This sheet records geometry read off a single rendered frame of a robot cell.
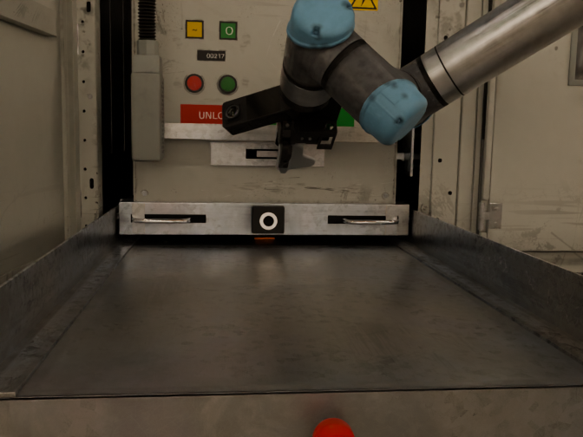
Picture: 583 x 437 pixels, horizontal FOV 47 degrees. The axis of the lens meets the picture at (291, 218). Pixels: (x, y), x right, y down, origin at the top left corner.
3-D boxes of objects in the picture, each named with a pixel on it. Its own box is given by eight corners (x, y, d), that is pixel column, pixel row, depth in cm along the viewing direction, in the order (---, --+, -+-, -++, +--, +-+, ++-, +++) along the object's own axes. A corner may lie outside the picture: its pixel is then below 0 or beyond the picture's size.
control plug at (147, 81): (160, 161, 110) (160, 53, 108) (131, 160, 110) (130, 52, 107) (165, 159, 118) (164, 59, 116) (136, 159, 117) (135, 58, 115)
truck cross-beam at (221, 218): (409, 235, 127) (409, 204, 126) (119, 234, 121) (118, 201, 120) (401, 231, 131) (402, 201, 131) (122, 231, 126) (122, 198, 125)
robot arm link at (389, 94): (443, 103, 83) (381, 47, 86) (423, 97, 73) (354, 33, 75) (401, 150, 86) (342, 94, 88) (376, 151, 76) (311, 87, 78)
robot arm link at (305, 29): (327, 52, 74) (276, 3, 76) (313, 106, 84) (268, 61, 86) (376, 17, 76) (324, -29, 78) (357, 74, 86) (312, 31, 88)
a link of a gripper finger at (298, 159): (311, 186, 108) (319, 151, 100) (275, 185, 107) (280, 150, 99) (311, 171, 109) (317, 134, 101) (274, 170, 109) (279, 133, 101)
